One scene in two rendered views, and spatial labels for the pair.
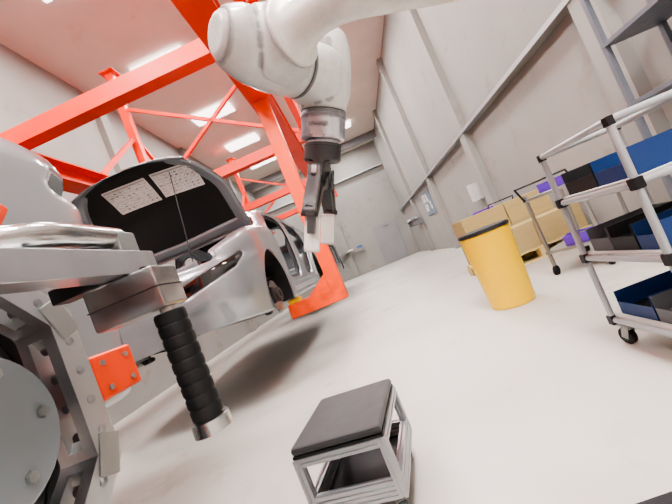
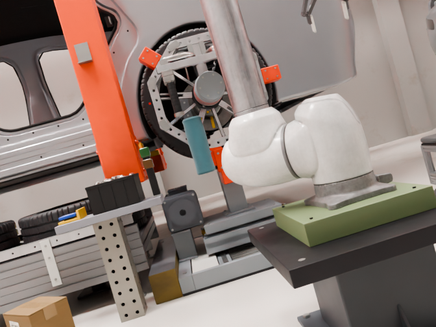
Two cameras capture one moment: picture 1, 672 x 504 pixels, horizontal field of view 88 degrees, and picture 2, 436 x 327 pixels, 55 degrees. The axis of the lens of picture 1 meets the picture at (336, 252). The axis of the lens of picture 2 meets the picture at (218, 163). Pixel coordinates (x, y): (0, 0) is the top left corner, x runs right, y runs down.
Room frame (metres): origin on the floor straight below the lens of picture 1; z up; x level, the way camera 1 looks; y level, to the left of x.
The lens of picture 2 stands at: (-0.11, -1.56, 0.57)
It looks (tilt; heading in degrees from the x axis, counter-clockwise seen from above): 2 degrees down; 81
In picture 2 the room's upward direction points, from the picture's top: 16 degrees counter-clockwise
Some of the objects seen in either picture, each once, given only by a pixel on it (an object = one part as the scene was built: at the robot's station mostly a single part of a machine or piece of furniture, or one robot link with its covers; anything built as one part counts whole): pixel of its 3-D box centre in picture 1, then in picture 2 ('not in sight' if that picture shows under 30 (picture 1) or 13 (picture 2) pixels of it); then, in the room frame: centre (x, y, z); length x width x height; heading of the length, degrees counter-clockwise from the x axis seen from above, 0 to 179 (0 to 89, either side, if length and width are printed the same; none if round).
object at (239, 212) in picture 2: not in sight; (233, 193); (0.27, 0.62, 0.32); 0.40 x 0.30 x 0.28; 176
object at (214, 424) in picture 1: (190, 366); not in sight; (0.41, 0.21, 0.83); 0.04 x 0.04 x 0.16
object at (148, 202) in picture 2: not in sight; (112, 213); (-0.31, 0.24, 0.44); 0.43 x 0.17 x 0.03; 176
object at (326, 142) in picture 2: not in sight; (327, 137); (0.35, -0.52, 0.52); 0.18 x 0.16 x 0.22; 140
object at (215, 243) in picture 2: not in sight; (248, 226); (0.30, 0.62, 0.13); 0.50 x 0.36 x 0.10; 176
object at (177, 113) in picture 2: not in sight; (174, 98); (0.07, 0.23, 0.83); 0.04 x 0.04 x 0.16
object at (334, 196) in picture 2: not in sight; (351, 185); (0.38, -0.53, 0.38); 0.22 x 0.18 x 0.06; 1
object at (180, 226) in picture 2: not in sight; (185, 218); (-0.01, 0.71, 0.26); 0.42 x 0.18 x 0.35; 86
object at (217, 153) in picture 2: not in sight; (228, 164); (0.26, 0.49, 0.48); 0.16 x 0.12 x 0.17; 86
